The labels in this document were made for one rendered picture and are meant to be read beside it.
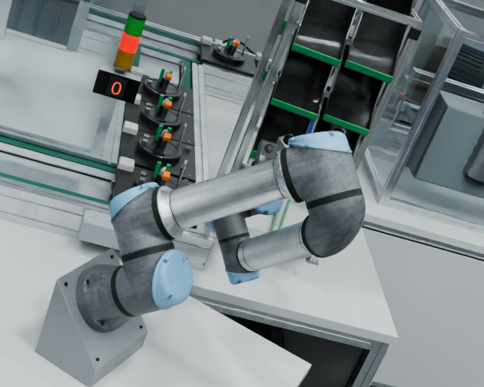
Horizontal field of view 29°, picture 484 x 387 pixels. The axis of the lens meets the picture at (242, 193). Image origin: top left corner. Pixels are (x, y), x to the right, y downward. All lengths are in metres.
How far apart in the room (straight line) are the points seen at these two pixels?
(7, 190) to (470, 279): 1.80
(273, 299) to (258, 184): 0.78
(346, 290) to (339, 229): 0.98
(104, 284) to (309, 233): 0.46
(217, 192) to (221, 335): 0.58
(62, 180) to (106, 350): 0.75
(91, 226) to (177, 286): 0.55
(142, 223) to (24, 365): 0.41
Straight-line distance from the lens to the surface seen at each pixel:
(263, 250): 2.06
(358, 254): 3.05
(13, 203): 2.55
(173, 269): 1.98
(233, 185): 1.92
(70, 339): 2.09
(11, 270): 2.40
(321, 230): 1.87
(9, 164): 2.73
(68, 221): 2.56
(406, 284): 3.54
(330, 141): 1.86
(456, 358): 3.80
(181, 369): 2.25
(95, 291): 2.06
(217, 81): 3.82
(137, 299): 2.00
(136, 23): 2.61
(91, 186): 2.73
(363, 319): 2.73
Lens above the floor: 2.21
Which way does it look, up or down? 26 degrees down
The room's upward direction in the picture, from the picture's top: 21 degrees clockwise
